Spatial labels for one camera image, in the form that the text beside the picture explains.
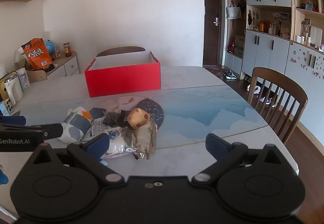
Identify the wooden desk holder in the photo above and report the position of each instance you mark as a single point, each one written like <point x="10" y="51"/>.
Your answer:
<point x="38" y="76"/>

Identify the white shoes pair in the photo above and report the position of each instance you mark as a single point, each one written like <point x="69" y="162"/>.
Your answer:
<point x="255" y="89"/>

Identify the black snack packet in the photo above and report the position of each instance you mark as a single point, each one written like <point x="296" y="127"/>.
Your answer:
<point x="119" y="119"/>

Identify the small clear container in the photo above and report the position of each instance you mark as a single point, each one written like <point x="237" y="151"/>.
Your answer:
<point x="58" y="51"/>

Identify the orange snack bag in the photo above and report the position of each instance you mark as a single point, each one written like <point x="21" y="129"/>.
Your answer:
<point x="36" y="54"/>

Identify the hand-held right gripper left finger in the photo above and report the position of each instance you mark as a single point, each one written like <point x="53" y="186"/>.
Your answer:
<point x="98" y="144"/>

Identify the white grey tissue pack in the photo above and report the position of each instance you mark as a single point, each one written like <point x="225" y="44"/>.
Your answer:
<point x="73" y="125"/>

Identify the silver door lock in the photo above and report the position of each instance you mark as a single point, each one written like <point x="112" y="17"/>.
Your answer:
<point x="216" y="20"/>

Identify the brown wooden chair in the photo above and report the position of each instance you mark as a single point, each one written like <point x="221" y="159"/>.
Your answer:
<point x="278" y="74"/>
<point x="121" y="49"/>

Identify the white kettle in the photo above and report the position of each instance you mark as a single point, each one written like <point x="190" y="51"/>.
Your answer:
<point x="12" y="89"/>

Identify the white marble desktop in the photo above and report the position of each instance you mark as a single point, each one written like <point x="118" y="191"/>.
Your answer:
<point x="192" y="78"/>

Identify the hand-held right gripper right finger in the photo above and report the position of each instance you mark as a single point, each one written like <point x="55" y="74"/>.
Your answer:
<point x="215" y="144"/>

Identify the clear blueberry bread packet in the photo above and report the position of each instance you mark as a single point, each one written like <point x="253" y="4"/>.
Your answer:
<point x="119" y="146"/>

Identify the dark brown door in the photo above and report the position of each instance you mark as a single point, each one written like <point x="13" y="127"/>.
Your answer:
<point x="211" y="44"/>

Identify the light tote bag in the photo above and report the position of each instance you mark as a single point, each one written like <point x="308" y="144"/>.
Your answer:
<point x="232" y="12"/>

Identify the blue globe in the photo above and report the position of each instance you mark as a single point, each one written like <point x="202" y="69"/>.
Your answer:
<point x="49" y="48"/>

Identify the round blue speckled coaster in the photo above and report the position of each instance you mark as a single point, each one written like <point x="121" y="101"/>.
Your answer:
<point x="155" y="112"/>

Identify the grey-brown snack packet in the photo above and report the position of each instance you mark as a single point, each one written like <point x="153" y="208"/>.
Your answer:
<point x="148" y="138"/>

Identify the red cardboard box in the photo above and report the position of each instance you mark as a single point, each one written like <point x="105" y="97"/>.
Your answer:
<point x="121" y="82"/>

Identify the orange bottle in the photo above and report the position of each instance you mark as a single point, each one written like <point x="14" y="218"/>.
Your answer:
<point x="262" y="27"/>

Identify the white printed canister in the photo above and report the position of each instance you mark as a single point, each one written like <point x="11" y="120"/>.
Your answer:
<point x="24" y="79"/>

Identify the colourful cube box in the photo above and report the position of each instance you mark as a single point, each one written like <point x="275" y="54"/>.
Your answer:
<point x="7" y="108"/>

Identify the yellow capybara toy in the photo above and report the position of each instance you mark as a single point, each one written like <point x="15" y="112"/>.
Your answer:
<point x="136" y="116"/>

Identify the red bag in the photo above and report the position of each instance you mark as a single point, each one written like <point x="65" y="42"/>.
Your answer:
<point x="231" y="47"/>

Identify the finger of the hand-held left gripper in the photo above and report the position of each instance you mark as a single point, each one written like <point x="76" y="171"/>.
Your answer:
<point x="12" y="120"/>
<point x="53" y="130"/>

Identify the white slippers pair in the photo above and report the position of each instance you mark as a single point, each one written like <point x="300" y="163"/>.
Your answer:
<point x="267" y="100"/>

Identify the white wooden sideboard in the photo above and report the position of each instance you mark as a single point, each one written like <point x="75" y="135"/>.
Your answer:
<point x="68" y="65"/>

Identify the red label jar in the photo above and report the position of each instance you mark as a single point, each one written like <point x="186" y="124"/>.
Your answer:
<point x="67" y="50"/>

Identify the grey wall cabinet unit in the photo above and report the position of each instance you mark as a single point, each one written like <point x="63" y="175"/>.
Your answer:
<point x="265" y="51"/>

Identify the dark sneakers pair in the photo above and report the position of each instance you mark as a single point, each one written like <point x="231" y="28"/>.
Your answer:
<point x="230" y="75"/>

